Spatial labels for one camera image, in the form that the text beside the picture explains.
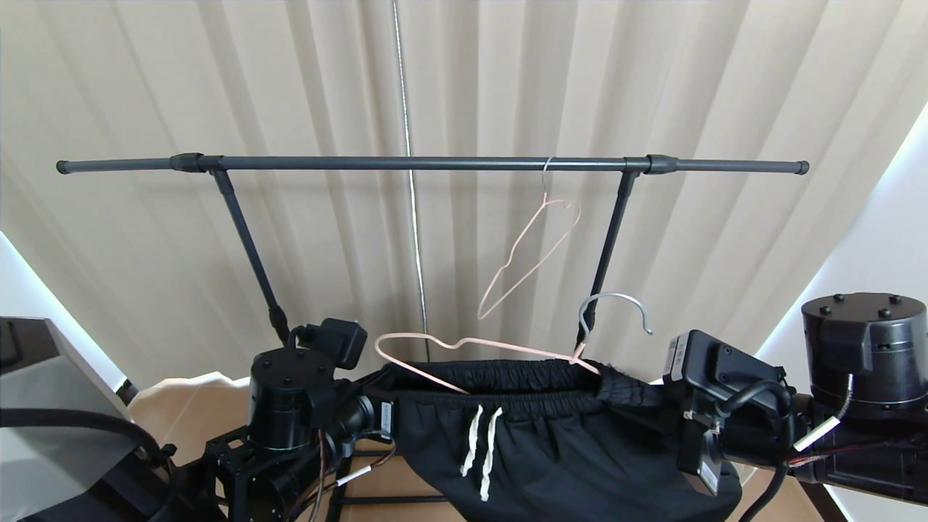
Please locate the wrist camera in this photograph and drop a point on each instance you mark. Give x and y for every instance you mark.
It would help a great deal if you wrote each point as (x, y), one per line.
(337, 341)
(725, 370)

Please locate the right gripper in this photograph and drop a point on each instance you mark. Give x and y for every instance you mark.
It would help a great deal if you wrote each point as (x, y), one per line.
(699, 457)

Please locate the black shorts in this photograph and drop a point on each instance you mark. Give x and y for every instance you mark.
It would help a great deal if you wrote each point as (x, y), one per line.
(580, 449)

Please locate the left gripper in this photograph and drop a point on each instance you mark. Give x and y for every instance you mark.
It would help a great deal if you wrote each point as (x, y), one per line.
(370, 424)

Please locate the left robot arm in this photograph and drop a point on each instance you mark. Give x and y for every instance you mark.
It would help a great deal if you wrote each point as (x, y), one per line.
(290, 391)

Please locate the beige curtain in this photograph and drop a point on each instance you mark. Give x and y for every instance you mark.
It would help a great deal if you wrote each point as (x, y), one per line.
(652, 72)

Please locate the black clothes rack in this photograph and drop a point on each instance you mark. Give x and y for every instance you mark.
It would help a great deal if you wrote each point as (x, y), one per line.
(362, 163)

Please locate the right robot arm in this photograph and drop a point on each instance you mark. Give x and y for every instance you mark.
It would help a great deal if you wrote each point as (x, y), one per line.
(863, 348)

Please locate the pink clothes hanger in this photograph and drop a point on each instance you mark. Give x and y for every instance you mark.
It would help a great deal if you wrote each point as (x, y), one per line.
(544, 181)
(507, 346)

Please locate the silver curtain wand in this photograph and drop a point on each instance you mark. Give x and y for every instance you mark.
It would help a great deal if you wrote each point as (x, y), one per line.
(409, 181)

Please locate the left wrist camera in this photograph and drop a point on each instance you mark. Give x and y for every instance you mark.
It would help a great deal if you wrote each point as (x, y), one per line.
(337, 341)

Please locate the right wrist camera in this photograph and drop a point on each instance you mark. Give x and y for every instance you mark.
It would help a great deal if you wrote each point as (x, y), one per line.
(725, 370)

